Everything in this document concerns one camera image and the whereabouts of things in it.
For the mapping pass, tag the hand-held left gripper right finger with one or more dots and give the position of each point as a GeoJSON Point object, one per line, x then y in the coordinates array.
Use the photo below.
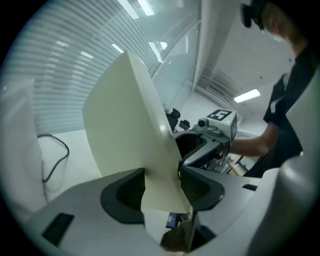
{"type": "Point", "coordinates": [235, 197]}

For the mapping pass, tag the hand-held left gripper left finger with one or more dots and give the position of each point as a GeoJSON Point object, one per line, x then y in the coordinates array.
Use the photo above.
{"type": "Point", "coordinates": [82, 200]}

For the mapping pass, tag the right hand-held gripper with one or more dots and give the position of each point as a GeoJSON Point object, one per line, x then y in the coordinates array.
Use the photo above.
{"type": "Point", "coordinates": [220, 125]}

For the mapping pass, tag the cream object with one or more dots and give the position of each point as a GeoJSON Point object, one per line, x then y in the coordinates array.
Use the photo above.
{"type": "Point", "coordinates": [125, 120]}

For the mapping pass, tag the person's right forearm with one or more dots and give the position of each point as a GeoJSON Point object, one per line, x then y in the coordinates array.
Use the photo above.
{"type": "Point", "coordinates": [252, 146]}

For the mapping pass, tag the black office chair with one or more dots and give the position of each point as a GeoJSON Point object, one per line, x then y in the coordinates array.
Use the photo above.
{"type": "Point", "coordinates": [173, 118]}

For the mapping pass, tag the rectangular ceiling light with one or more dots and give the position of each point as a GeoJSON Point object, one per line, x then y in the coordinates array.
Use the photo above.
{"type": "Point", "coordinates": [247, 95]}

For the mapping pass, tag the white box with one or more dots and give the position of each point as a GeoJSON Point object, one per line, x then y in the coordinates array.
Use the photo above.
{"type": "Point", "coordinates": [20, 150]}

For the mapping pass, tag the person's black shirt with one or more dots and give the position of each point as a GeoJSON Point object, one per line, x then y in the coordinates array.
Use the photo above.
{"type": "Point", "coordinates": [290, 105]}

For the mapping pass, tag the person's head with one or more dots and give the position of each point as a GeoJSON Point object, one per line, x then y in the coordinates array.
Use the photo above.
{"type": "Point", "coordinates": [282, 22]}

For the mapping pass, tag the wooden frame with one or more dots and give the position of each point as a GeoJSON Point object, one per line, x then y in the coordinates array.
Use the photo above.
{"type": "Point", "coordinates": [236, 166]}

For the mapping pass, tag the black head-worn camera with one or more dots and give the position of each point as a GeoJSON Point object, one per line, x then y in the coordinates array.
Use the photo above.
{"type": "Point", "coordinates": [251, 12]}

